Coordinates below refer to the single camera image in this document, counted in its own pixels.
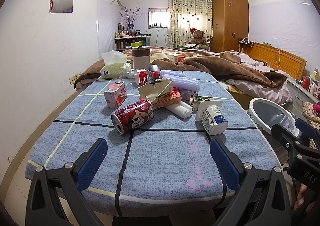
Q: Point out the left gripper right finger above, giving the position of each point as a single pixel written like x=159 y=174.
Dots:
x=260 y=195

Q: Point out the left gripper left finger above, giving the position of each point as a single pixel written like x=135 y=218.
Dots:
x=43 y=204

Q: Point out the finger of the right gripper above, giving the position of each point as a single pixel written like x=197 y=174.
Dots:
x=306 y=129
x=285 y=134

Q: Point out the white yogurt cup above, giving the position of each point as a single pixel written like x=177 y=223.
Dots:
x=211 y=117

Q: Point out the green tea carton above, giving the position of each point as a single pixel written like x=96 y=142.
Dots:
x=195 y=101

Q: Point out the red soda can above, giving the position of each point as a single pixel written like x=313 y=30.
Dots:
x=132 y=116

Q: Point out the orange red medicine box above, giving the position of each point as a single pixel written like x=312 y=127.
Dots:
x=172 y=98

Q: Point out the paper cup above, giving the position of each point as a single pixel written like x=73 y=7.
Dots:
x=153 y=91

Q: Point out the purple grape milk carton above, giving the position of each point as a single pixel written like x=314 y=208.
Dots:
x=186 y=94

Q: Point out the white trash bin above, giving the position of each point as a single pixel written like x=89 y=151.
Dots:
x=265 y=113

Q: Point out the floral quilted cloth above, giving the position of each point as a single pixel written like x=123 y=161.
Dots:
x=312 y=113

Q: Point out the pink bed sheet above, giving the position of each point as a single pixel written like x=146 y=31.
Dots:
x=280 y=95

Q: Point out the grey bedside drawer cabinet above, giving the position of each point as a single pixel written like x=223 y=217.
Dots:
x=299 y=97

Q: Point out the red jar on cabinet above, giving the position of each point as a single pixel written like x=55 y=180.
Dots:
x=305 y=83

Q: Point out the wooden headboard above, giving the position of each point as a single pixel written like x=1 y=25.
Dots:
x=276 y=59

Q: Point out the brown fleece blanket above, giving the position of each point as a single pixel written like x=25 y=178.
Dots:
x=221 y=67

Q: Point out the blue patterned table cover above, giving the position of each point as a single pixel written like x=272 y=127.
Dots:
x=162 y=168

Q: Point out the orange box on bed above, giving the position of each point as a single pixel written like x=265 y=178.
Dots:
x=178 y=58

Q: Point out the pink milk carton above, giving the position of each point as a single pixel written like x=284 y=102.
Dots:
x=115 y=94

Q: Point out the brown teddy bear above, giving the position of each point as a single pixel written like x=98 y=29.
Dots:
x=197 y=38

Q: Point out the wooden wardrobe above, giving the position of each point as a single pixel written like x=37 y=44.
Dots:
x=230 y=24

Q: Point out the dark blue flat case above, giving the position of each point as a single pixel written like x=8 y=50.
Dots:
x=153 y=67

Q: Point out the clear cola bottle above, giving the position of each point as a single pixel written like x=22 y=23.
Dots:
x=140 y=76

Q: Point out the green tissue pack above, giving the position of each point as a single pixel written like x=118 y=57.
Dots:
x=115 y=64

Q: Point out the heart patterned curtain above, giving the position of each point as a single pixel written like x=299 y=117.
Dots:
x=186 y=16

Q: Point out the beige brown tumbler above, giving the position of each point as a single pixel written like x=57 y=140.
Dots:
x=141 y=57

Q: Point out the cluttered shelf desk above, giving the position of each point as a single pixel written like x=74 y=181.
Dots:
x=124 y=41

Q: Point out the wall mirror with red knot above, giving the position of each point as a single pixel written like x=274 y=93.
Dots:
x=61 y=6

